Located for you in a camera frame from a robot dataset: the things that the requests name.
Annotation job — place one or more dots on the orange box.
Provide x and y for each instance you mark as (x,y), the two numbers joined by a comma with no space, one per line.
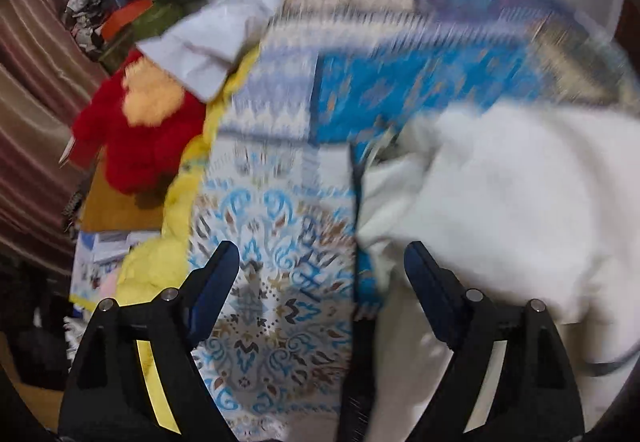
(125,19)

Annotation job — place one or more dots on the striped brown curtain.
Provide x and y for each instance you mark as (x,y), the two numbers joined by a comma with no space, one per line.
(35,82)

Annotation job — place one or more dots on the white and beige jacket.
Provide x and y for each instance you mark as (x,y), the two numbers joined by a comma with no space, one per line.
(500,182)

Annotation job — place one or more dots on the yellow bed sheet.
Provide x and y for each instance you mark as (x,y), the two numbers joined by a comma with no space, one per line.
(150,267)

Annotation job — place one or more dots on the light blue shirt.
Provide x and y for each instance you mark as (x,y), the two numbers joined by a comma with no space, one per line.
(210,37)

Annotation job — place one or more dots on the blue patchwork blanket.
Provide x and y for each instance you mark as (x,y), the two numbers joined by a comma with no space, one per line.
(280,222)

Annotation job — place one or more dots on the green patterned storage box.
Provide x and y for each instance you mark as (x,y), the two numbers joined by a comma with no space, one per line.
(150,27)

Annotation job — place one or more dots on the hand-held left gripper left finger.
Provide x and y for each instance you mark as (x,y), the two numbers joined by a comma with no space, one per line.
(210,294)

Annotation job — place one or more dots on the red plush toy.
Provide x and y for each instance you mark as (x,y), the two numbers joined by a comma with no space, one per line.
(135,147)

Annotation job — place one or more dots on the brown cardboard box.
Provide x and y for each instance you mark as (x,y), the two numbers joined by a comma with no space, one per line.
(115,207)

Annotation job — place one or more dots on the printed paper sheets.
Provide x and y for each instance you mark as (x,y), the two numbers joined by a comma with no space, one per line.
(97,262)

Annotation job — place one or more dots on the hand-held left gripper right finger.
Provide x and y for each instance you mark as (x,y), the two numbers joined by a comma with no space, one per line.
(430,292)

